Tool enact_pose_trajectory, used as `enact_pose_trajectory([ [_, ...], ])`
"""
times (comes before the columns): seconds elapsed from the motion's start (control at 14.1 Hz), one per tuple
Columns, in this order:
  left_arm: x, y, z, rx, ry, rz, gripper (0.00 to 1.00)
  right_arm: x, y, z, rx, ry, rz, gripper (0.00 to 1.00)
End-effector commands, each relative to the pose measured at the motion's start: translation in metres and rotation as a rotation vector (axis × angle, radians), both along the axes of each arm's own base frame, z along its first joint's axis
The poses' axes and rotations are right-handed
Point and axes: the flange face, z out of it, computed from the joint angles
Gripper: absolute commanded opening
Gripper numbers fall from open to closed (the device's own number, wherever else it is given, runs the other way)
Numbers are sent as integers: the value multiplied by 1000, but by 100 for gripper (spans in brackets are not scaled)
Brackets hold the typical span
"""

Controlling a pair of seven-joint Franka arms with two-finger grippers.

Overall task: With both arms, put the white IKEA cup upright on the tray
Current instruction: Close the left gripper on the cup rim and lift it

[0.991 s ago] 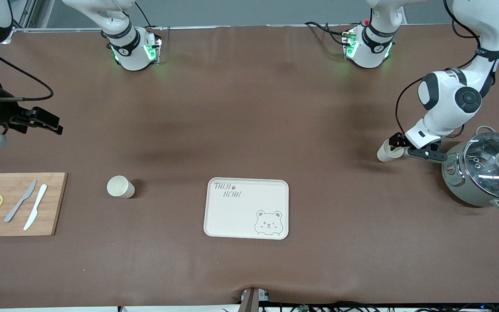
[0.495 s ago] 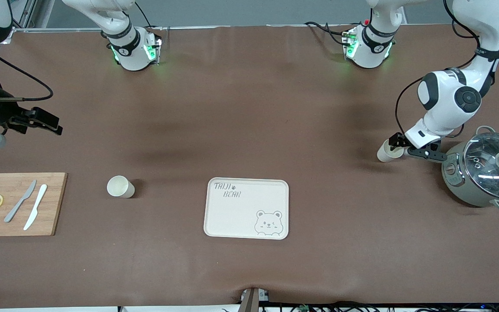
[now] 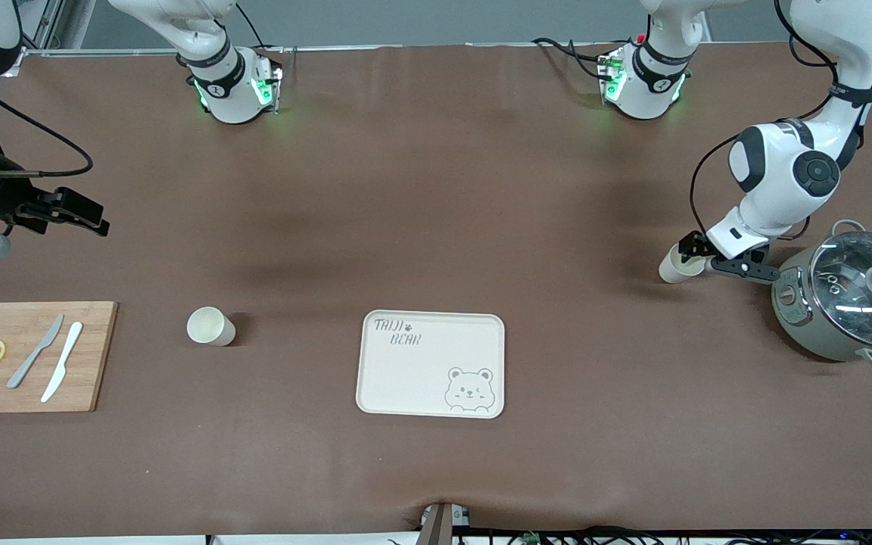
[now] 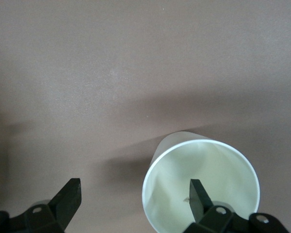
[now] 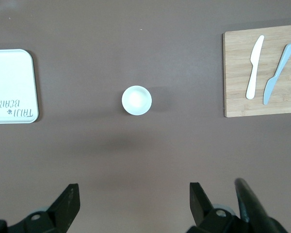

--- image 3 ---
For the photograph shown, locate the cream bear print tray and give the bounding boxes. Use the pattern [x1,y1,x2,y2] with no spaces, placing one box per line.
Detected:
[355,310,506,419]

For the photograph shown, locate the white plastic knife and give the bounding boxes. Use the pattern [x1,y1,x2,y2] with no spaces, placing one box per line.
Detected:
[41,322,84,403]

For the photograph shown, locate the grey-green electric pot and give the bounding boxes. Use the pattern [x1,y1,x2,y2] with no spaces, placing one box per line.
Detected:
[771,220,872,370]

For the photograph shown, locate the white plastic cup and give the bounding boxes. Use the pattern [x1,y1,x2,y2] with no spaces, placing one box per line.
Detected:
[659,246,705,285]
[186,306,237,347]

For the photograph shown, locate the wooden cutting board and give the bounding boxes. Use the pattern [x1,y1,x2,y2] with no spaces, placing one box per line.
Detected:
[0,301,119,414]

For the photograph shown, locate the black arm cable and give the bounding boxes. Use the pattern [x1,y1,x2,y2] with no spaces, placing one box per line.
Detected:
[0,76,95,179]
[690,0,872,243]

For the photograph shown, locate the brown table mat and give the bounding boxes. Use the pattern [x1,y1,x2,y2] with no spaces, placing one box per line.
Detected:
[0,42,872,540]

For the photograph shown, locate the grey plastic knife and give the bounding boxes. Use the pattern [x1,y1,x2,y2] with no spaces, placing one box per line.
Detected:
[7,314,65,390]

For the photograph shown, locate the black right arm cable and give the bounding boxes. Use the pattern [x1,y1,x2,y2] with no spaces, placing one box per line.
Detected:
[0,76,95,179]

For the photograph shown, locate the glass pot lid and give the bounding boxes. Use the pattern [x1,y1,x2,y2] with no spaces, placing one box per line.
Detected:
[811,231,872,349]

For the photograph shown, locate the black base cable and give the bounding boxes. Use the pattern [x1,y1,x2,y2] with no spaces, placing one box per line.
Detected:
[235,0,285,54]
[532,36,611,80]

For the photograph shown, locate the black left camera mount plate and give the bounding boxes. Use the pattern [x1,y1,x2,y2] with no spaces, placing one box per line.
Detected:
[708,254,781,285]

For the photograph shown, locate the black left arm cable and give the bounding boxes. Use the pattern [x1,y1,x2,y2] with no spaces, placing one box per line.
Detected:
[690,0,872,243]

